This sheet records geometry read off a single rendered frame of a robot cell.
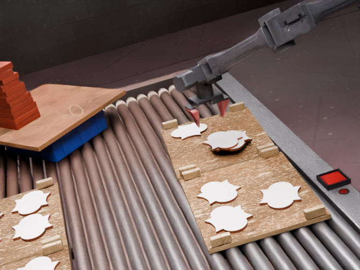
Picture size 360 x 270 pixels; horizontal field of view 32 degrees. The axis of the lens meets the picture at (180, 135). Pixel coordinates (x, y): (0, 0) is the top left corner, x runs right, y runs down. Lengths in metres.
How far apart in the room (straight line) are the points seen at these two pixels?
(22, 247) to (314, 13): 1.08
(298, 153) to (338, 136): 2.04
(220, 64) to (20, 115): 0.93
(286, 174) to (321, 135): 2.24
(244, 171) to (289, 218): 0.32
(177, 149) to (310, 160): 0.49
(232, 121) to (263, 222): 0.69
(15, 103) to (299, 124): 2.37
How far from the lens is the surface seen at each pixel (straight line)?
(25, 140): 2.43
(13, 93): 2.53
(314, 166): 2.05
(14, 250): 1.98
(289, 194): 1.87
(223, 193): 1.93
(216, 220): 1.81
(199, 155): 2.19
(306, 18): 1.67
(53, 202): 2.15
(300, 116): 4.50
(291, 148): 2.17
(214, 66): 1.98
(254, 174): 2.01
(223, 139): 2.17
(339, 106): 4.57
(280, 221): 1.78
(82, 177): 2.29
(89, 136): 2.55
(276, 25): 1.71
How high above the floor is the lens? 1.94
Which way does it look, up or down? 25 degrees down
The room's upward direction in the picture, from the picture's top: 13 degrees counter-clockwise
